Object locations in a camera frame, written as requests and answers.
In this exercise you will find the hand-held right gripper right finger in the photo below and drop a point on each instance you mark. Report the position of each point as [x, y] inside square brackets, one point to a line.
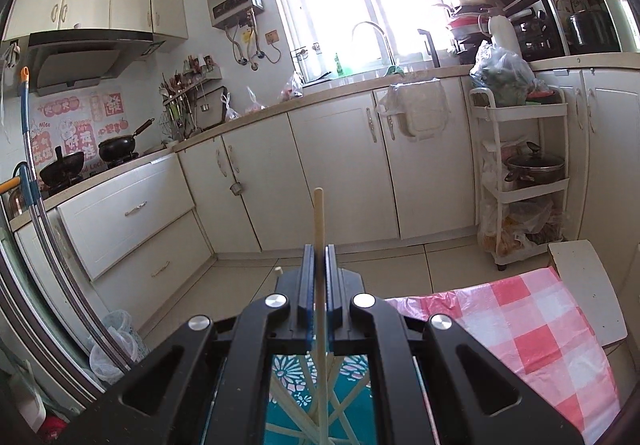
[332, 295]

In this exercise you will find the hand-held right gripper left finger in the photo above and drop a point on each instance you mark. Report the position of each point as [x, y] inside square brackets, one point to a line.
[307, 285]

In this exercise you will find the teal perforated plastic basket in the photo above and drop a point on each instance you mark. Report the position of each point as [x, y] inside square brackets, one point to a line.
[287, 420]

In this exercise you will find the utensil rack with utensils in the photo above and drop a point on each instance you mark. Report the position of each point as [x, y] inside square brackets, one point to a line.
[177, 107]

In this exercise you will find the white cabinet door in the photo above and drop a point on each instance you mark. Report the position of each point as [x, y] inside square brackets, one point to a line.
[272, 180]
[435, 175]
[220, 195]
[345, 165]

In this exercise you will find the small metal cup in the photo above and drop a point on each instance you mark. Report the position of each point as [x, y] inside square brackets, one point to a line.
[236, 188]

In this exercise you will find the white deep drawer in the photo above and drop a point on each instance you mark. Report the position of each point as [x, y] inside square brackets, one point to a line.
[160, 270]

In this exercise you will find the clear plastic bag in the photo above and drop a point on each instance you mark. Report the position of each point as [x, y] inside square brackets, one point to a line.
[292, 89]
[231, 111]
[255, 104]

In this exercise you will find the white shallow drawer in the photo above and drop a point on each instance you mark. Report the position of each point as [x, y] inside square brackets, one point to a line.
[127, 215]

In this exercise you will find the bin with plastic bag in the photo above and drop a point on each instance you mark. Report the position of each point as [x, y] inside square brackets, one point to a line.
[117, 345]

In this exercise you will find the metal tray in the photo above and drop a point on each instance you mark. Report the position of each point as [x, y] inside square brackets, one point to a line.
[211, 107]

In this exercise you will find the plastic bags on trolley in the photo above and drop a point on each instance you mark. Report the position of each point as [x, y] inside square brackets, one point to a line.
[525, 225]

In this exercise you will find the white hanging bin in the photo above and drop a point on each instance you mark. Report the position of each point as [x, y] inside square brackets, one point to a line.
[420, 107]

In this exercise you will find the white rolling trolley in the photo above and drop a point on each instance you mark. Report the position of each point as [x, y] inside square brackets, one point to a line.
[520, 197]

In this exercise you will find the pink checked plastic tablecloth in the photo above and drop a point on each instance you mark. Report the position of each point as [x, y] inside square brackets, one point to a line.
[540, 350]

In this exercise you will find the green dish soap bottle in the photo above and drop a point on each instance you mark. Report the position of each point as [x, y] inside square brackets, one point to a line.
[340, 66]

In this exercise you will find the steel pot with lid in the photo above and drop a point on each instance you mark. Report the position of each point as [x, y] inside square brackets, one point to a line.
[535, 167]

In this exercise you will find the row of spice bottles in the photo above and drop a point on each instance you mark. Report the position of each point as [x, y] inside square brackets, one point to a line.
[200, 65]

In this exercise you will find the chrome faucet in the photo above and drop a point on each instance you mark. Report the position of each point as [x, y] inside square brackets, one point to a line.
[372, 37]

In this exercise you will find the white stool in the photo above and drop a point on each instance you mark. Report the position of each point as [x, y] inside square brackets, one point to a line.
[590, 295]

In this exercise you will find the black faucet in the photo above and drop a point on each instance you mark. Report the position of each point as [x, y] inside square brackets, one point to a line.
[430, 45]

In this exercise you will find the plastic bag of vegetables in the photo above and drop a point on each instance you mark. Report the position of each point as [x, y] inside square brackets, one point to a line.
[500, 75]

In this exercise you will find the red cloth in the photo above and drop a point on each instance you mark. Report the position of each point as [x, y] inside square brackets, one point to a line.
[52, 426]

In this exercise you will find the white tall cabinet doors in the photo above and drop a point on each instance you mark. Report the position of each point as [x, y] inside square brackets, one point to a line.
[600, 150]

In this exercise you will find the white kettle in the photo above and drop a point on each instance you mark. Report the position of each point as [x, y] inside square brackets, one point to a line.
[502, 32]

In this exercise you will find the range hood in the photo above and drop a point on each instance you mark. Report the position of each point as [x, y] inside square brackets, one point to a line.
[85, 60]

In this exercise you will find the black pot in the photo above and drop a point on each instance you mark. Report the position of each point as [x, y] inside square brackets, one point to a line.
[592, 32]

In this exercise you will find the white tall appliance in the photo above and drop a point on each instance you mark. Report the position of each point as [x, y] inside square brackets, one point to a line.
[617, 10]

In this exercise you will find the wall socket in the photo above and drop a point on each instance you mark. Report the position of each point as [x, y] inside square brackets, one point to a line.
[272, 36]

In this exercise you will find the dark sliding door frame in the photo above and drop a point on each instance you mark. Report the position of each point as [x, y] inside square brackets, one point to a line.
[30, 300]

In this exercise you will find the red wall stickers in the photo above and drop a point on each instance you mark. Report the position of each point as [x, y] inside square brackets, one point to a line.
[75, 125]

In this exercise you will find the white wall cabinets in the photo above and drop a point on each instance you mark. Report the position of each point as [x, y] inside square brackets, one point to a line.
[90, 0]

